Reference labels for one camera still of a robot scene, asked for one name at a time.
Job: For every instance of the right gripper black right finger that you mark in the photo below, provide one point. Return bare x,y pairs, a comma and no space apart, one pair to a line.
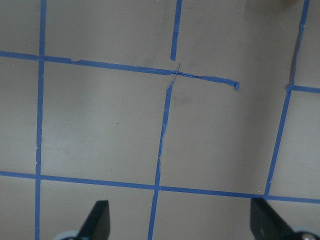
266,223

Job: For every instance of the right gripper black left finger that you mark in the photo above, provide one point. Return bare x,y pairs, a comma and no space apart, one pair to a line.
97,225

